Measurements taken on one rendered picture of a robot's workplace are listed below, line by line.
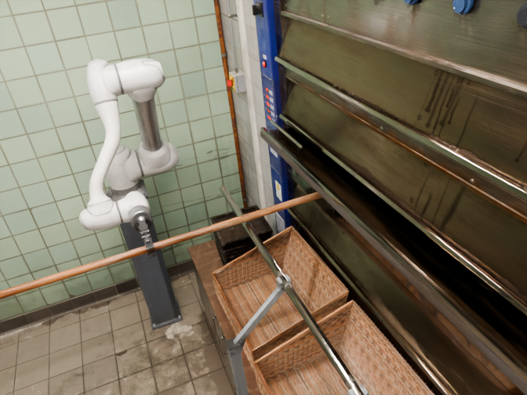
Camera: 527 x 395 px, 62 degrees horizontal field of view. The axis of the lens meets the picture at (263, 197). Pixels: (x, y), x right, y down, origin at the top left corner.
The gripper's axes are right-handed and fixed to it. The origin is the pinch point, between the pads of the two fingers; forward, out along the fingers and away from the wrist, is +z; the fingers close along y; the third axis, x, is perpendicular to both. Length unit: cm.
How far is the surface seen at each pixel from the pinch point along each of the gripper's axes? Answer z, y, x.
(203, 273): -46, 62, -24
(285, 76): -32, -44, -76
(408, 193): 57, -32, -75
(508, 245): 91, -36, -76
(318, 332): 65, 2, -39
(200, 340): -52, 120, -14
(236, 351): 40, 27, -18
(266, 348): 27, 48, -33
